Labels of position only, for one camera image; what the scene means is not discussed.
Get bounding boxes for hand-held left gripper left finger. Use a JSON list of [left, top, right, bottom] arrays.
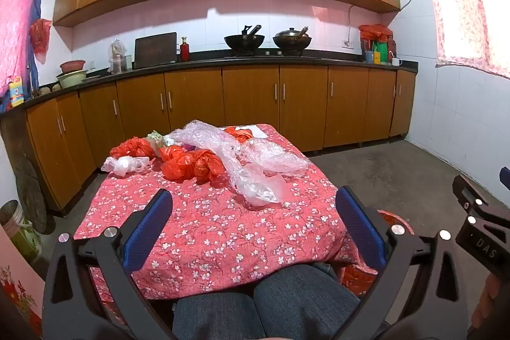
[[42, 188, 174, 340]]

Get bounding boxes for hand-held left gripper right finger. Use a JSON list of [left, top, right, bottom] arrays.
[[335, 185, 469, 340]]

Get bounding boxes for clear bubble wrap sheet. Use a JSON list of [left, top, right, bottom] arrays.
[[169, 119, 312, 178]]

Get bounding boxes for person's right hand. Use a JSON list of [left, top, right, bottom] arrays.
[[471, 280, 497, 329]]

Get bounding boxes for red plastic bin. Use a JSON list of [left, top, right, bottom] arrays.
[[340, 209, 416, 287]]

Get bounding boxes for white plastic bag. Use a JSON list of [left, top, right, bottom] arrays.
[[101, 155, 151, 177]]

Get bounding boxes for red floral tablecloth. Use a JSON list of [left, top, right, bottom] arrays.
[[74, 123, 380, 301]]

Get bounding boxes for pale green crumpled wrapper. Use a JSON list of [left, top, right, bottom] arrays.
[[146, 130, 176, 148]]

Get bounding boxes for person's right leg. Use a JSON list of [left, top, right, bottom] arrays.
[[253, 263, 361, 340]]

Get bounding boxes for person's leg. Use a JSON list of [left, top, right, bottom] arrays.
[[253, 263, 361, 340], [171, 291, 267, 340]]

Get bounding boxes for clear plastic bag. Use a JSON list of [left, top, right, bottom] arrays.
[[229, 162, 288, 206]]

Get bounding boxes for person's left leg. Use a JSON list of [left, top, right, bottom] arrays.
[[171, 291, 267, 340]]

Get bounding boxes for dark stone slab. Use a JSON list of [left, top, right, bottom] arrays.
[[13, 152, 49, 234]]

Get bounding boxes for green and white bucket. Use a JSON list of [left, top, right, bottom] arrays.
[[0, 199, 44, 266]]

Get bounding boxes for white paper sheet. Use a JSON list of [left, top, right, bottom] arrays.
[[234, 124, 270, 140]]

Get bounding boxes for pink floral board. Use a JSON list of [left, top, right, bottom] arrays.
[[0, 224, 46, 339]]

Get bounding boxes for wooden lower kitchen cabinets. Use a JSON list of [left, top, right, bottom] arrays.
[[26, 65, 417, 212]]

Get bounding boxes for clear bag with jars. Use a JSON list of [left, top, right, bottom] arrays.
[[107, 39, 129, 75]]

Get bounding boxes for floral window curtain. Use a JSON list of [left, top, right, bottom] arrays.
[[414, 0, 510, 80]]

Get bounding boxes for black kitchen countertop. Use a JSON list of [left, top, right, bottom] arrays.
[[0, 50, 419, 118]]

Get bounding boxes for dark cutting board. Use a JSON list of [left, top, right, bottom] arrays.
[[133, 32, 178, 69]]

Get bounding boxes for red basin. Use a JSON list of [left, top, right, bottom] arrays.
[[60, 60, 86, 75]]

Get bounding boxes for orange bag on bottles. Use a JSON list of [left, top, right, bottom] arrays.
[[358, 24, 394, 43]]

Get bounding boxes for yellow and blue packet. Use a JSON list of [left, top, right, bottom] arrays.
[[8, 76, 26, 108]]

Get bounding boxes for black gas stove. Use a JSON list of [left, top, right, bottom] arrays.
[[223, 49, 322, 59]]

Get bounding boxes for black wok with lid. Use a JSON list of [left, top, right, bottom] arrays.
[[273, 26, 313, 51]]

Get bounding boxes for hanging red plastic bag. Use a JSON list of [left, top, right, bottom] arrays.
[[29, 18, 53, 65]]

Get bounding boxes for pink curtain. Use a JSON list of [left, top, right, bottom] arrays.
[[0, 0, 51, 98]]

